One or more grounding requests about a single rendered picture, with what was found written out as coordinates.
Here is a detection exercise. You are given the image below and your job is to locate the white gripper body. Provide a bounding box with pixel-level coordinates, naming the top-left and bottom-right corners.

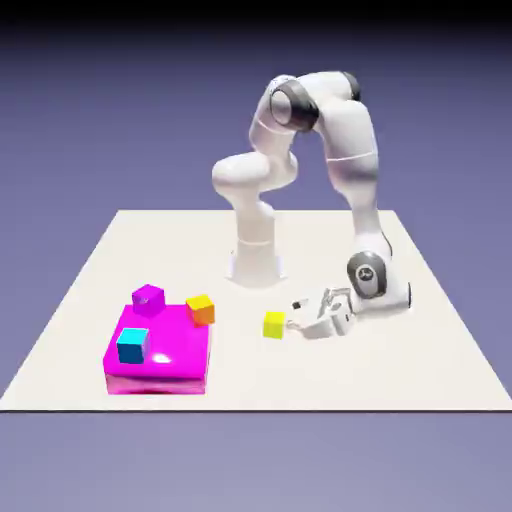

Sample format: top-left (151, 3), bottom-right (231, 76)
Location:
top-left (288, 294), bottom-right (340, 340)

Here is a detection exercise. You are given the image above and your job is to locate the small yellow cube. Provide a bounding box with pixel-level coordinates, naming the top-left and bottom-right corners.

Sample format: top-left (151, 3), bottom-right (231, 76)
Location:
top-left (262, 310), bottom-right (287, 341)

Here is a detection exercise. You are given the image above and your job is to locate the small orange cube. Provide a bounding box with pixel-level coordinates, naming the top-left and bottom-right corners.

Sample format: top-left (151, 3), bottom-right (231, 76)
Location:
top-left (185, 293), bottom-right (216, 328)

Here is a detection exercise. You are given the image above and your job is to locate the small purple cube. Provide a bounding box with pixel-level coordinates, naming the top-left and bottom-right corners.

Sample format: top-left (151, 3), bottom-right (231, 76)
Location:
top-left (131, 283), bottom-right (166, 319)

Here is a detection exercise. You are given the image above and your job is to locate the small cyan cube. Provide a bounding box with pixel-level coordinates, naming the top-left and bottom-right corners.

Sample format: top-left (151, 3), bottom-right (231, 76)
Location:
top-left (116, 327), bottom-right (152, 366)

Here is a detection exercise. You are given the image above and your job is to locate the large magenta box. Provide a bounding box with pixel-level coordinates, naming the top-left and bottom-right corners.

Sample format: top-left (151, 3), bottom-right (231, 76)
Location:
top-left (102, 302), bottom-right (212, 397)

